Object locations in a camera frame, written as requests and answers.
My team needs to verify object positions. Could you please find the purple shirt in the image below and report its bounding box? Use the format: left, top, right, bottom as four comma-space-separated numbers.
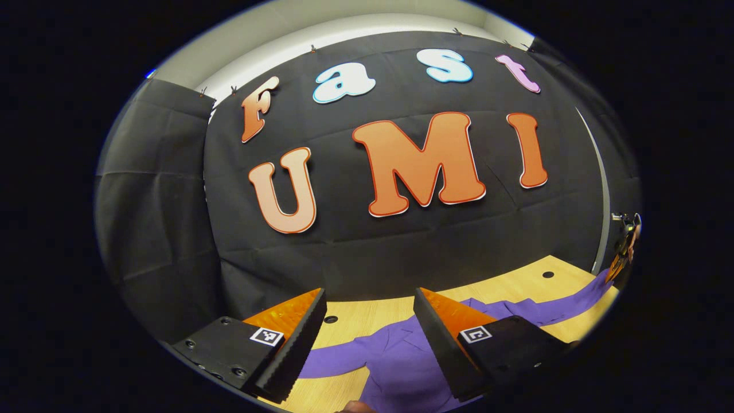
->
298, 268, 615, 413

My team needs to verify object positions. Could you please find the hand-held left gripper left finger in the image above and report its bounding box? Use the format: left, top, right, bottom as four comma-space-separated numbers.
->
172, 288, 327, 404

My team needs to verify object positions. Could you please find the black backdrop cloth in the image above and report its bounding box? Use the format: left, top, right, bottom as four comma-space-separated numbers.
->
95, 30, 642, 345

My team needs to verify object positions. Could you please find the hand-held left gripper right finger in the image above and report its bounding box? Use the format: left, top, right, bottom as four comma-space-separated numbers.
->
414, 287, 580, 402

